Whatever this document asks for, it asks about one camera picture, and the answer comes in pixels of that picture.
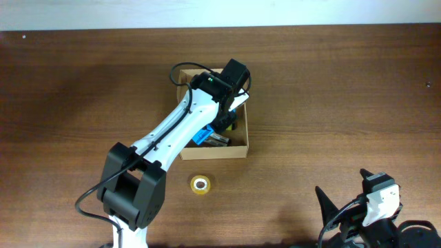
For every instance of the brown cardboard box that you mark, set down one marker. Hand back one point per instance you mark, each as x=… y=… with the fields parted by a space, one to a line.
x=237 y=144

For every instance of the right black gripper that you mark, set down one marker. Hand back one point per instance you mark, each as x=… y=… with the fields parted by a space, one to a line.
x=352 y=218

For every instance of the blue whiteboard marker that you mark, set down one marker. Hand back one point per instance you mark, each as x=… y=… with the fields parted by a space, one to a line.
x=215 y=143

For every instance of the black whiteboard marker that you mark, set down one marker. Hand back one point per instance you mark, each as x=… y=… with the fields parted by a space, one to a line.
x=219 y=138

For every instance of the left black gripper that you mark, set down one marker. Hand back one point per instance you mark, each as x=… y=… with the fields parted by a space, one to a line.
x=224 y=124

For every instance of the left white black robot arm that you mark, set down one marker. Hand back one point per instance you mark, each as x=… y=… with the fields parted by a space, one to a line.
x=133 y=181

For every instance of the yellow adhesive tape roll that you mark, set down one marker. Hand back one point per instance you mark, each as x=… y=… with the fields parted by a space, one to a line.
x=200 y=184

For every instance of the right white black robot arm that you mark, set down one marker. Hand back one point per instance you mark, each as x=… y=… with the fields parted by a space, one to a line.
x=410 y=233

